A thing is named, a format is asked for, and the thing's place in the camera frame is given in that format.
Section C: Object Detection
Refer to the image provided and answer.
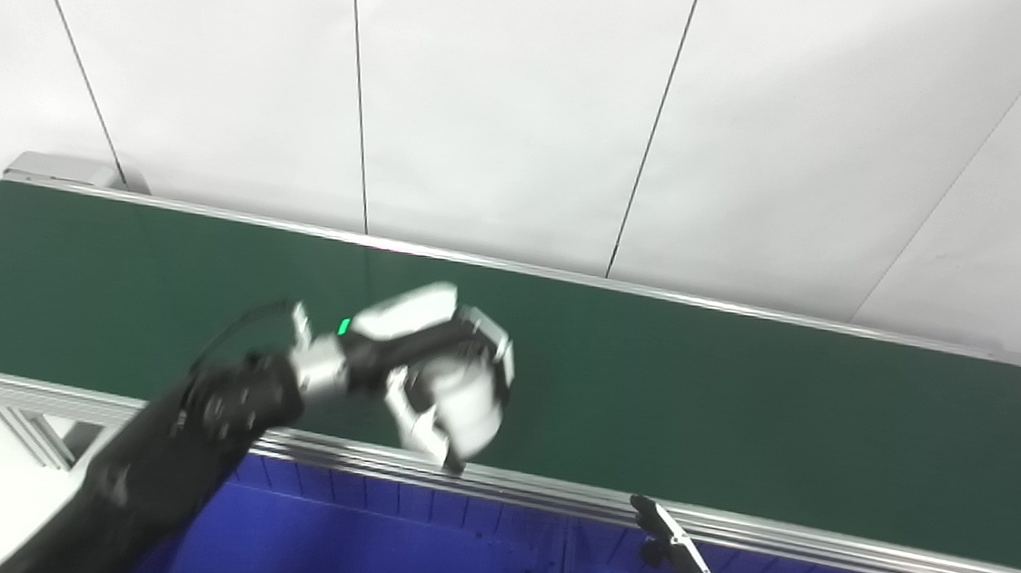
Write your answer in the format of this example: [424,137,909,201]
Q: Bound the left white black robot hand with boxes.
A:
[325,273,524,480]

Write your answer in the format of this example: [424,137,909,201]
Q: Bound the white round plastic part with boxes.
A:
[406,352,511,465]

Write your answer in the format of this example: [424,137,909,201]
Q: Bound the green conveyor belt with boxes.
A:
[0,180,1021,573]
[0,170,1021,573]

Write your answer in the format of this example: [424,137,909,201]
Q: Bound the grey conveyor motor housing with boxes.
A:
[3,150,154,196]

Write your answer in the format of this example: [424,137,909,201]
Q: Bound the aluminium conveyor support leg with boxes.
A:
[0,401,105,476]

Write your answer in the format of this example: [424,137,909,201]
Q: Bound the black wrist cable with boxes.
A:
[188,292,297,381]

